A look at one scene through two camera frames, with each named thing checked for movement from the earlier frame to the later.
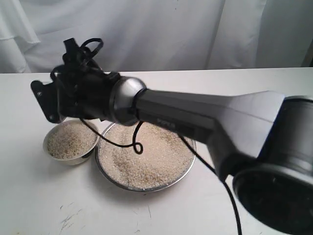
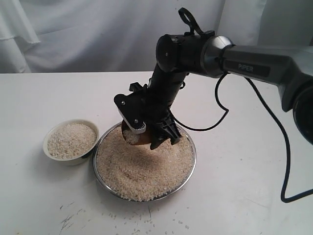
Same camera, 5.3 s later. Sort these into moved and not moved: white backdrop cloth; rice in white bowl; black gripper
Moved: black gripper
Not moved: white backdrop cloth; rice in white bowl
